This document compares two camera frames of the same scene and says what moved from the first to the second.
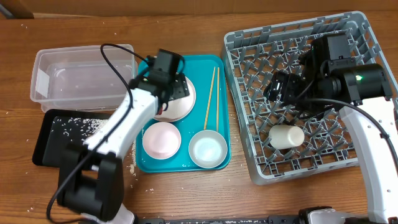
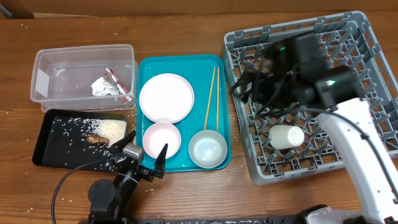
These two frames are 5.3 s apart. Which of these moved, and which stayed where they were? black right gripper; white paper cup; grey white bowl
Moved: black right gripper
Stayed: grey white bowl; white paper cup
